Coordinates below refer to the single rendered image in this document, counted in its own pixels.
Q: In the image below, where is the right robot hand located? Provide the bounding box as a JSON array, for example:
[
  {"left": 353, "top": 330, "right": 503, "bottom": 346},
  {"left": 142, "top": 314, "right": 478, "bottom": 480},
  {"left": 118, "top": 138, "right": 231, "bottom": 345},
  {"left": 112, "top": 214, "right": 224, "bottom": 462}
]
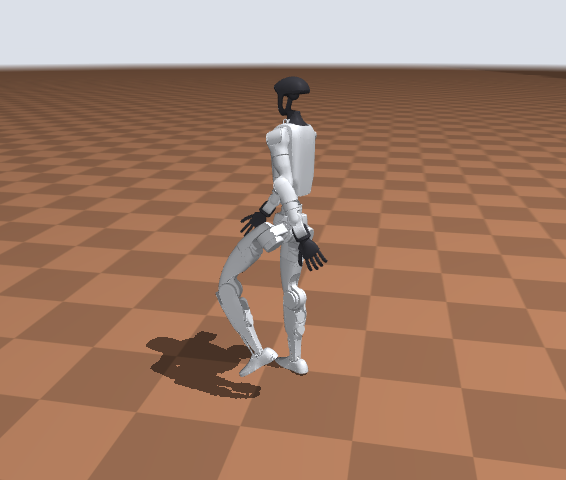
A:
[{"left": 240, "top": 201, "right": 276, "bottom": 236}]

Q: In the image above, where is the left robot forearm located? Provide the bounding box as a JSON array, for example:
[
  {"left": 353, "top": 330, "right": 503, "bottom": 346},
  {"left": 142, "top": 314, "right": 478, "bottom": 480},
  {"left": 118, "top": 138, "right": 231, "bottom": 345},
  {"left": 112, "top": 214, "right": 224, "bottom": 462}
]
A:
[{"left": 274, "top": 178, "right": 307, "bottom": 239}]

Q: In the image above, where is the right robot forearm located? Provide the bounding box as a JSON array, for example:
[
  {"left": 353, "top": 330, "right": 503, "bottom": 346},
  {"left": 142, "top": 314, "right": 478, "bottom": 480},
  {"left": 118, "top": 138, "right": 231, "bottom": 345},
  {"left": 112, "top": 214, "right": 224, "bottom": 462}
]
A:
[{"left": 262, "top": 189, "right": 280, "bottom": 214}]

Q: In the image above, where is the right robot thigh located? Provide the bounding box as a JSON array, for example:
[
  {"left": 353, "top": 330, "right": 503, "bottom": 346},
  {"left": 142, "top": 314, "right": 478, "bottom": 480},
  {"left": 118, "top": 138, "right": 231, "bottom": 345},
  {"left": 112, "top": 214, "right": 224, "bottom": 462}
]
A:
[{"left": 280, "top": 225, "right": 314, "bottom": 309}]

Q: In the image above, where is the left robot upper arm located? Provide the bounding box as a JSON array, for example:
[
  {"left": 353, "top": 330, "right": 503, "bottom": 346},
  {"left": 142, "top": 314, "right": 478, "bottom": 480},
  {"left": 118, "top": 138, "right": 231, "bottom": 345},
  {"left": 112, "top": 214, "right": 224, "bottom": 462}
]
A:
[{"left": 266, "top": 127, "right": 293, "bottom": 195}]

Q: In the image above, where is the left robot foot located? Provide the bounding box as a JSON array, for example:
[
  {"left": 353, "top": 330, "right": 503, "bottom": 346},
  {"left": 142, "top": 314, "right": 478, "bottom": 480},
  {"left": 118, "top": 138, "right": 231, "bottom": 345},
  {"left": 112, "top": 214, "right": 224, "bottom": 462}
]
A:
[{"left": 239, "top": 347, "right": 278, "bottom": 377}]

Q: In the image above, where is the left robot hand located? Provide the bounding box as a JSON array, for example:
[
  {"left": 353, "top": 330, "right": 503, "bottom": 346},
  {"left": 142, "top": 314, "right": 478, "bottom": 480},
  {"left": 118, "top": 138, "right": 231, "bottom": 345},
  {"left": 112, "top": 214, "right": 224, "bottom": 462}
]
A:
[{"left": 292, "top": 223, "right": 327, "bottom": 271}]

